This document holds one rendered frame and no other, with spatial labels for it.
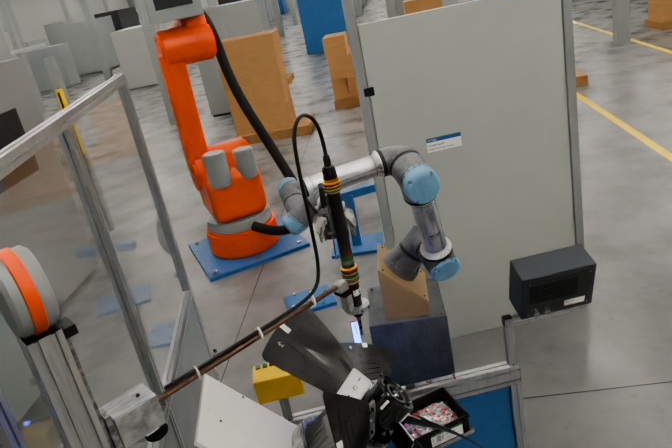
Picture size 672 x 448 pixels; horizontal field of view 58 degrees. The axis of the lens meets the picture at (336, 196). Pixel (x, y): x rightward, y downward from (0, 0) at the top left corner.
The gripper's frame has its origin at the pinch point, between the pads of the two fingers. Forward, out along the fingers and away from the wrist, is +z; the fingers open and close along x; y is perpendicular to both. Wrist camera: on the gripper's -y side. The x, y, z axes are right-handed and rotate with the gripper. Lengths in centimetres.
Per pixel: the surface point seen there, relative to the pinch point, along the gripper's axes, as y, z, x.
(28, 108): -4, -398, 226
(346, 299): 16.3, 10.1, 1.6
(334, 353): 33.0, 7.9, 7.8
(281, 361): 28.7, 12.3, 21.7
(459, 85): 7, -173, -88
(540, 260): 41, -30, -67
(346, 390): 40.6, 14.5, 6.7
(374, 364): 47.8, -3.8, -3.0
